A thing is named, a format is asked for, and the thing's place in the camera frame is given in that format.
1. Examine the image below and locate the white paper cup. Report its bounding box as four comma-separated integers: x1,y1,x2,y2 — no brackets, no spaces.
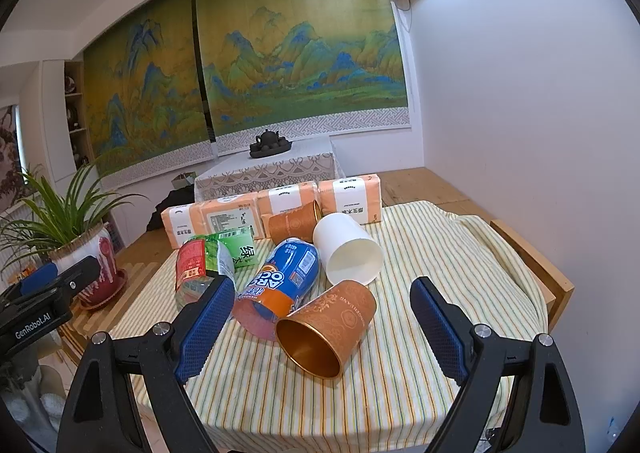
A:
312,212,383,285

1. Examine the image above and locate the orange cup near front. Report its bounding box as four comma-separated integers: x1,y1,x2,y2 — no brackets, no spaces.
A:
274,280,376,379

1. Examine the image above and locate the orange cup by tissues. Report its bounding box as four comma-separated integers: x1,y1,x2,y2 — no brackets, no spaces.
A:
267,200,321,245

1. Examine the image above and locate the red pot saucer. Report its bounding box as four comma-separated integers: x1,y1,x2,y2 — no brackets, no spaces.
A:
79,269,127,310

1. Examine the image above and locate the green potted plant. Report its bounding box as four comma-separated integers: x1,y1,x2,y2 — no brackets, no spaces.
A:
1,162,137,267

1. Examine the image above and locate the corrugated wooden mat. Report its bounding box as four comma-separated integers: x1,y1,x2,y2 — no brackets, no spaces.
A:
58,262,160,365

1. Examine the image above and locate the red white ceramic pot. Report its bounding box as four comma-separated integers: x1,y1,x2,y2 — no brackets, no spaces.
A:
48,223,117,280

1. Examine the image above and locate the orange tissue pack far left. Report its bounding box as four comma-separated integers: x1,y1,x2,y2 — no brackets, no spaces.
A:
162,202,207,249

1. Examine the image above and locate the orange tissue pack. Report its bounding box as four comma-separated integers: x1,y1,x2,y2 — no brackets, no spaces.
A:
162,202,207,249
318,173,382,225
257,181,319,232

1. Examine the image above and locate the striped yellow tablecloth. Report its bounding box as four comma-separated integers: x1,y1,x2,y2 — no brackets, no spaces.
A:
108,199,550,453

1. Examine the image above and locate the red green label bottle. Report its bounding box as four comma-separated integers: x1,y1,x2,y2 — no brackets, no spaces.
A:
175,235,235,310

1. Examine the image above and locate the left landscape painting blind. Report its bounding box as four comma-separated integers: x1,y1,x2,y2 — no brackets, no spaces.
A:
82,0,209,176

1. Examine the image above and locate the green tissue pack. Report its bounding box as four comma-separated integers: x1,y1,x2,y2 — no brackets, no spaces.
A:
194,226,257,271

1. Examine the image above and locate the orange tissue pack barcode label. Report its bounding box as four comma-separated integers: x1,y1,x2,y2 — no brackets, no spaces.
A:
200,192,265,239

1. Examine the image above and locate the blue orange drink bottle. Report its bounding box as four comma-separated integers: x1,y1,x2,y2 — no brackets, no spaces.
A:
232,237,320,340

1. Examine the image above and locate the orange tissue pack middle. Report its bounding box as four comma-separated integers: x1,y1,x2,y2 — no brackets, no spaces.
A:
257,181,319,232

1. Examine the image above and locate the orange tissue pack right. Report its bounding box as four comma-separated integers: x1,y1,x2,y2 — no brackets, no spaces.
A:
318,173,382,225

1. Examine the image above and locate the wooden wall shelf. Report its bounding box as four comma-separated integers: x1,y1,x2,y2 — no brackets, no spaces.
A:
64,61,94,169

